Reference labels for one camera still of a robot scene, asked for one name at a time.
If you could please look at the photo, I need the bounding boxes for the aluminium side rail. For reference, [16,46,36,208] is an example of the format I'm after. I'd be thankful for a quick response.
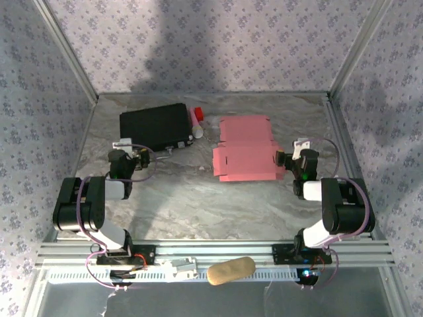
[325,93,386,242]

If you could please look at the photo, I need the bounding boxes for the black wired module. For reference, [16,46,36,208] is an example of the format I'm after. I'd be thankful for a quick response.
[109,268,137,286]

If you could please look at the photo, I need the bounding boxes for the white slotted cable duct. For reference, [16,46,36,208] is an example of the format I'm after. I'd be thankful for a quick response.
[48,266,299,284]

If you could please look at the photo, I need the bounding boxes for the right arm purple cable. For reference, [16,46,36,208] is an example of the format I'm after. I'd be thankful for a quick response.
[301,137,372,292]

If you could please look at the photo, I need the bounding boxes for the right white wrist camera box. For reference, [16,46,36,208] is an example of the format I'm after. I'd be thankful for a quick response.
[292,137,312,160]

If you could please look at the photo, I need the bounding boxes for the pink white marker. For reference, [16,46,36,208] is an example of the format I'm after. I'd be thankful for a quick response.
[188,106,205,139]

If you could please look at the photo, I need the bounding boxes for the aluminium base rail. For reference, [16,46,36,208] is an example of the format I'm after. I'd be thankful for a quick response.
[36,240,396,268]

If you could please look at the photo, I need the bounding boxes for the silver case handle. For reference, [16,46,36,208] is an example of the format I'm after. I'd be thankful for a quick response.
[153,148,174,162]

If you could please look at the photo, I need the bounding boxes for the white plastic connector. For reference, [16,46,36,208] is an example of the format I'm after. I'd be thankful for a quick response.
[157,256,200,283]

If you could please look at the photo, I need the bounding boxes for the aluminium frame post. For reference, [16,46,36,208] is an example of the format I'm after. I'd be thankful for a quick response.
[328,0,395,98]
[32,0,100,102]

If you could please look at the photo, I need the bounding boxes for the tan oval pad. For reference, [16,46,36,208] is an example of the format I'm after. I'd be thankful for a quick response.
[207,256,256,287]

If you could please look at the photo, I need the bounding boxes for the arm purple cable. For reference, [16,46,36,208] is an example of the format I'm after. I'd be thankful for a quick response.
[301,137,372,292]
[75,143,158,292]

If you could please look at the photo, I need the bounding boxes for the circuit board with lights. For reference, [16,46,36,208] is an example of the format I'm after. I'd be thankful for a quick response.
[295,267,321,287]

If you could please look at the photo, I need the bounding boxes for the pink paper box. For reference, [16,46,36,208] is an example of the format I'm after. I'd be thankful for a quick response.
[212,114,288,183]

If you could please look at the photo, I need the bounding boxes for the black hard case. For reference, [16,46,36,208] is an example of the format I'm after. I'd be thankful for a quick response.
[119,102,194,153]

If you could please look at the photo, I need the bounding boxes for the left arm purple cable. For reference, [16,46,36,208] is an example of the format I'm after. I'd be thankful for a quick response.
[75,143,158,292]

